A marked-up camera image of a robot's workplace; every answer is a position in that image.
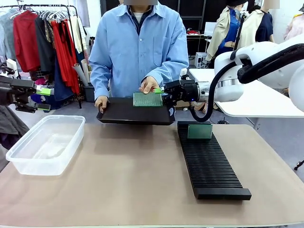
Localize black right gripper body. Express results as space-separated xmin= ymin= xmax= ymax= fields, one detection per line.
xmin=162 ymin=80 xmax=200 ymax=106

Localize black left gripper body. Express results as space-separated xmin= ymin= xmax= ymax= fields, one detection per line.
xmin=0 ymin=76 xmax=37 ymax=113

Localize green PCB board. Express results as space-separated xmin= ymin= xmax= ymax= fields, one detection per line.
xmin=133 ymin=92 xmax=163 ymax=107
xmin=187 ymin=123 xmax=213 ymax=140

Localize black plastic tray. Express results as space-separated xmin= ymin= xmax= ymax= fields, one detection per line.
xmin=96 ymin=96 xmax=178 ymax=126

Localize person's right forearm blue sleeve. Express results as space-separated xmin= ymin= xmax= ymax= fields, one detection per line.
xmin=89 ymin=54 xmax=112 ymax=100

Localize person's left forearm blue sleeve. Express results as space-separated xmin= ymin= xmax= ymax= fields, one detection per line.
xmin=152 ymin=57 xmax=190 ymax=87

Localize person's left hand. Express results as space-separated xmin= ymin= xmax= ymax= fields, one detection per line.
xmin=139 ymin=76 xmax=160 ymax=95

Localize person's right hand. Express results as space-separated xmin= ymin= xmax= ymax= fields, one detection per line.
xmin=94 ymin=95 xmax=109 ymax=114

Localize cardboard box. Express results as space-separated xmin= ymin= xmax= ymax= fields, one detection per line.
xmin=175 ymin=100 xmax=190 ymax=110

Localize blue denim hanging garment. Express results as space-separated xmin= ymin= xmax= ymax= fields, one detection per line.
xmin=54 ymin=57 xmax=75 ymax=102

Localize grey jacket on chair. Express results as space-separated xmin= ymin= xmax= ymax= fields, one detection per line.
xmin=0 ymin=105 xmax=30 ymax=150

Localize white plastic crate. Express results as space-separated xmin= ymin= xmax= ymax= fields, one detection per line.
xmin=194 ymin=52 xmax=210 ymax=68

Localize red hanging dress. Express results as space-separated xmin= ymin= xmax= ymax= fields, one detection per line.
xmin=50 ymin=20 xmax=81 ymax=95

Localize clear plastic storage box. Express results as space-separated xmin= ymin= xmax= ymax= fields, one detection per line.
xmin=5 ymin=114 xmax=86 ymax=177

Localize beige paper rolls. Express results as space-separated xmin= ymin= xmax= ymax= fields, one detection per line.
xmin=72 ymin=58 xmax=92 ymax=87

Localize dark grey storage bin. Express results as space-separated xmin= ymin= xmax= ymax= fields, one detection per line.
xmin=83 ymin=85 xmax=96 ymax=103

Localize black hanging jacket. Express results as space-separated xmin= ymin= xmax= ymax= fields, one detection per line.
xmin=35 ymin=16 xmax=57 ymax=77

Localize person torso blue shirt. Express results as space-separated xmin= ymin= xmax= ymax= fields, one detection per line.
xmin=89 ymin=0 xmax=190 ymax=98

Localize red hanging shirt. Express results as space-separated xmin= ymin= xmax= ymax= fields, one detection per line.
xmin=13 ymin=10 xmax=41 ymax=73

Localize grey hanging garment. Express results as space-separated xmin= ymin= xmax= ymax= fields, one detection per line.
xmin=0 ymin=9 xmax=18 ymax=61

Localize black slotted PCB rack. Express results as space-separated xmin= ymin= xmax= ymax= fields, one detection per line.
xmin=177 ymin=121 xmax=252 ymax=201

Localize cream hanging garment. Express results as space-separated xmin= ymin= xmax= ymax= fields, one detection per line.
xmin=68 ymin=16 xmax=87 ymax=54

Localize mannequin beige jacket blue shirt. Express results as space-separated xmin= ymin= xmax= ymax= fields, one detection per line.
xmin=205 ymin=0 xmax=241 ymax=63

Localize white work table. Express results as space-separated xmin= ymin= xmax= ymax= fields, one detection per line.
xmin=189 ymin=68 xmax=304 ymax=118

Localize black tripod pole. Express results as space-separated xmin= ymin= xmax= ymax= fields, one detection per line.
xmin=232 ymin=11 xmax=247 ymax=52

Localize black metal clothes rack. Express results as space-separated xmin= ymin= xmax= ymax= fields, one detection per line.
xmin=0 ymin=4 xmax=83 ymax=109

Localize mannequin cream and navy top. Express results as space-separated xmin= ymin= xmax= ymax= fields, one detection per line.
xmin=238 ymin=0 xmax=277 ymax=49

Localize mannequin pink garment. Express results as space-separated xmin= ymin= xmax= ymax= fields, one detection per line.
xmin=284 ymin=13 xmax=304 ymax=41

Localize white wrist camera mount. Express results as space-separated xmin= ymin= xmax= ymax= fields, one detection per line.
xmin=179 ymin=68 xmax=190 ymax=82

